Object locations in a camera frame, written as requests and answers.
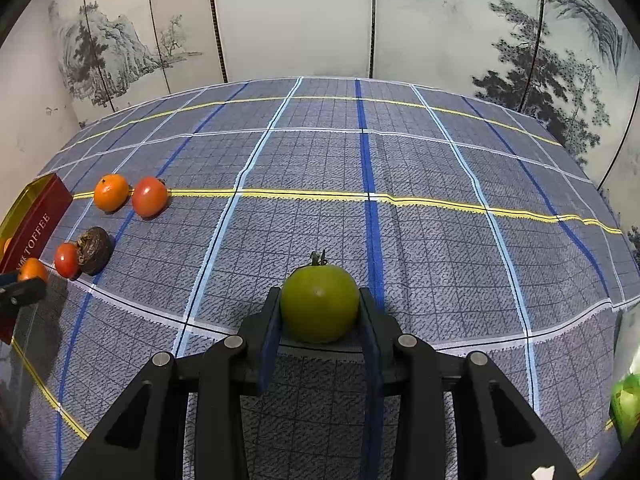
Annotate green tomato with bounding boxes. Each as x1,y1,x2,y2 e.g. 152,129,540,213
280,251,361,344

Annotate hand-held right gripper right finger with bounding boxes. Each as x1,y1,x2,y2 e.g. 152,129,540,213
357,286,581,480

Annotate red tomato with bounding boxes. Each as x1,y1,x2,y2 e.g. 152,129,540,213
131,177,169,219
54,242,82,281

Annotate painted folding screen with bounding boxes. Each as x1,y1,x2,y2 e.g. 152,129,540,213
47,0,640,266

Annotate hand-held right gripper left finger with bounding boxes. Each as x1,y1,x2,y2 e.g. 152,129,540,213
62,286,284,480

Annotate green plastic packet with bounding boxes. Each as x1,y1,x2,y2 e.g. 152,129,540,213
610,372,640,446

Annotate red and gold tin box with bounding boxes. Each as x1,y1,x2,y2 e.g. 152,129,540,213
0,172,73,345

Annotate dark brown mangosteen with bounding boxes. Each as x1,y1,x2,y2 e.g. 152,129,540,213
76,226,115,276

